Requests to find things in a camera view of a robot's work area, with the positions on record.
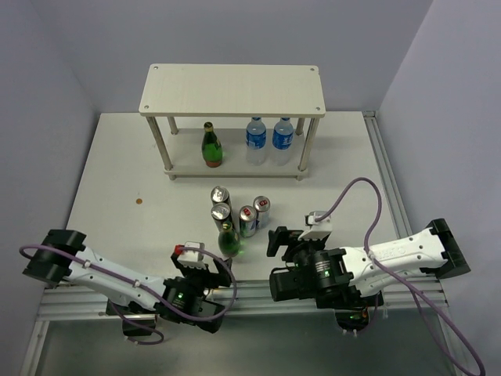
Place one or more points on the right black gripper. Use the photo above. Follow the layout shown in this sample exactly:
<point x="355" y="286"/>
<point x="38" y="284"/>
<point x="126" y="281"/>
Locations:
<point x="281" y="236"/>

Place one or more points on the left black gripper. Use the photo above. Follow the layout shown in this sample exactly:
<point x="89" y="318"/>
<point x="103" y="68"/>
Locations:
<point x="222" y="278"/>

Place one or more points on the silver blue energy can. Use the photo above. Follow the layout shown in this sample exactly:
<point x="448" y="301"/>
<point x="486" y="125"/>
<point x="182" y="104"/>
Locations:
<point x="262" y="206"/>
<point x="247" y="221"/>

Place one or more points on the green glass bottle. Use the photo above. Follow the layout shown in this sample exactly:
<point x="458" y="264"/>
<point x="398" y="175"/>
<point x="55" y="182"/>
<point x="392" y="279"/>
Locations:
<point x="228" y="240"/>
<point x="211" y="147"/>

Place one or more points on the black yellow-label can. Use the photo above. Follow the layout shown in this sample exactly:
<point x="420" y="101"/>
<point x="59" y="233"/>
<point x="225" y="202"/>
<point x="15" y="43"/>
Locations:
<point x="221" y="213"/>
<point x="220" y="194"/>

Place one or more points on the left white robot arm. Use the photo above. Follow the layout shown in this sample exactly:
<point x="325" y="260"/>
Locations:
<point x="63" y="256"/>

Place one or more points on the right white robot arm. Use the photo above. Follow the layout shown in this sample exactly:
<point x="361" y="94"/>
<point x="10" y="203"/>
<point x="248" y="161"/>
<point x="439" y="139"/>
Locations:
<point x="353" y="278"/>

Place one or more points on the white two-tier shelf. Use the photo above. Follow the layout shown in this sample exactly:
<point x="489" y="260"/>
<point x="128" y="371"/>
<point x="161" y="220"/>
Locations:
<point x="177" y="99"/>

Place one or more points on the right clear water bottle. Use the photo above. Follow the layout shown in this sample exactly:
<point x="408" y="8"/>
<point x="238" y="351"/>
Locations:
<point x="282" y="138"/>

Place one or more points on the clear water bottle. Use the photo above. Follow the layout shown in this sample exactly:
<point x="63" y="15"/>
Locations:
<point x="256" y="135"/>
<point x="282" y="138"/>

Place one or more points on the left clear water bottle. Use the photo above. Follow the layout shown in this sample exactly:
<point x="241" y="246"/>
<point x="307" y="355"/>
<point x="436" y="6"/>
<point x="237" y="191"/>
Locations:
<point x="256" y="135"/>

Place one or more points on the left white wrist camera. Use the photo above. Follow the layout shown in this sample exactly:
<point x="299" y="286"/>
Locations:
<point x="188" y="255"/>

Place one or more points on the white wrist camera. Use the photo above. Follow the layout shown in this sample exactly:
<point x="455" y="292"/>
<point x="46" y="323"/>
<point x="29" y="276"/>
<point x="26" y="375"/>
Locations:
<point x="318" y="226"/>
<point x="188" y="255"/>

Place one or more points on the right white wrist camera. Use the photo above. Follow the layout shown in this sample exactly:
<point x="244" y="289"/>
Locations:
<point x="318" y="226"/>

